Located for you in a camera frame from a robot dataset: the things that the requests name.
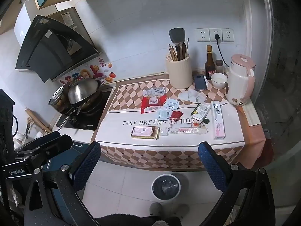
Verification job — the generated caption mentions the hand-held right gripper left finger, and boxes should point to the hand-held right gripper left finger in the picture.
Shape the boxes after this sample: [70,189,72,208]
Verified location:
[24,141,101,226]

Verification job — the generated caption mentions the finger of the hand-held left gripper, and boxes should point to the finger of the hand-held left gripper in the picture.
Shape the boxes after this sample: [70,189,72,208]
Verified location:
[16,135,73,161]
[14,131,61,155]

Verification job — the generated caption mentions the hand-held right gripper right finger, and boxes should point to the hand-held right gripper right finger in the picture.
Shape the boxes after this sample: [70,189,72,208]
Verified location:
[198,142,276,226]

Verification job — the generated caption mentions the white pink toothpaste box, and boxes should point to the white pink toothpaste box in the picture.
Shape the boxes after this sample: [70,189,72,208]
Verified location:
[210,101,225,140]

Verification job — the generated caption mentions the white round trash bin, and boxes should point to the white round trash bin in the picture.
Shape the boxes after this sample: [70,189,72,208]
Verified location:
[151,174,181,202]

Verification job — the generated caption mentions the green white medicine box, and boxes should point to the green white medicine box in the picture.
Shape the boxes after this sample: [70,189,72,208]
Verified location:
[190,103,211,121]

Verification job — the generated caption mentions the wooden rolling pin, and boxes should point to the wooden rolling pin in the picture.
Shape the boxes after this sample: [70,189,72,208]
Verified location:
[25,108,52,133]

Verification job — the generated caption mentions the long clear pink wrapper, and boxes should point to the long clear pink wrapper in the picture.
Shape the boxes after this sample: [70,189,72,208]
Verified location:
[169,125,210,136]

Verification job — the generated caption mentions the black induction cooktop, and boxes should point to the black induction cooktop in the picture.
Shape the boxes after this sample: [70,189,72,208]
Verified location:
[55,88,116,131]

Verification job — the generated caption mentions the grey fuzzy slipper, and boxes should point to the grey fuzzy slipper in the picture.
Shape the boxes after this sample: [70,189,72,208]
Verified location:
[150,202,163,216]
[175,204,190,217]

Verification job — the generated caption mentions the steel wok lid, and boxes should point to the steel wok lid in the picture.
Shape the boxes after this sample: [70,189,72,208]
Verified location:
[68,78,102,105]

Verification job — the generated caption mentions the yellow packet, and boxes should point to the yellow packet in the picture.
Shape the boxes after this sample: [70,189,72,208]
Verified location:
[131,126,161,140]

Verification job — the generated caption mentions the light blue sachet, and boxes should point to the light blue sachet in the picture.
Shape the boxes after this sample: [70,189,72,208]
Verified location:
[157,109,174,121]

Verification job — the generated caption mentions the crumpled white tissue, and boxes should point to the crumpled white tissue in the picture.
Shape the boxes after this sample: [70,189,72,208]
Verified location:
[178,90,195,103]
[195,91,207,103]

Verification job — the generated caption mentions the white sachet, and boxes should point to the white sachet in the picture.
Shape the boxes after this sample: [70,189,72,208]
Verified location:
[164,99,180,110]

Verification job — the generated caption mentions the dark blue phone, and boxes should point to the dark blue phone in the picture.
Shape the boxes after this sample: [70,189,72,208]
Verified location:
[194,75,208,90]

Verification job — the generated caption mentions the white bowl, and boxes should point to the white bowl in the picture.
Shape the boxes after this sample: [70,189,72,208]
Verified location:
[211,73,228,89]

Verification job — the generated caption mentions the red snack packet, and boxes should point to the red snack packet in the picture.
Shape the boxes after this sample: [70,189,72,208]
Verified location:
[141,95,168,114]

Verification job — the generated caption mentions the pink electric kettle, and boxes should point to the pink electric kettle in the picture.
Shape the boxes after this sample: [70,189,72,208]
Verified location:
[226,54,256,106]

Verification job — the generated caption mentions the black range hood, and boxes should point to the black range hood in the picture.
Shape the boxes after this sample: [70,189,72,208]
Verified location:
[15,15,103,83]

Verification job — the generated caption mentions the white blue packet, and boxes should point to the white blue packet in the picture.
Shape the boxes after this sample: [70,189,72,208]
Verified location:
[143,87,166,97]

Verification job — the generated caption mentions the cream utensil holder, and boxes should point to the cream utensil holder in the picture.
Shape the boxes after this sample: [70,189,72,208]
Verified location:
[165,53,193,89]

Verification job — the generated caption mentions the dark sauce bottle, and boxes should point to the dark sauce bottle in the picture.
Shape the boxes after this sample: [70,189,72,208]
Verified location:
[204,45,217,80]

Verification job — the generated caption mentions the bundle of wooden chopsticks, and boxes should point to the bundle of wooden chopsticks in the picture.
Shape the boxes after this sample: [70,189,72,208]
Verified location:
[169,44,179,62]

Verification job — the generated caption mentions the black spatula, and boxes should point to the black spatula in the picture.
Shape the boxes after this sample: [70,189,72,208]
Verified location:
[169,28,186,60]

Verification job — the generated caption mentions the cartoon wall stickers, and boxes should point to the cartoon wall stickers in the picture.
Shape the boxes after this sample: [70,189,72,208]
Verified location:
[59,56,117,84]

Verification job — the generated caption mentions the black plug with cable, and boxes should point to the black plug with cable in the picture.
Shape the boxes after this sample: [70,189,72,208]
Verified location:
[214,34,232,69]

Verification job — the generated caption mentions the white wall socket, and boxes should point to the white wall socket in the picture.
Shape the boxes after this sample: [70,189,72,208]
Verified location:
[195,28,210,41]
[222,28,235,41]
[209,28,223,41]

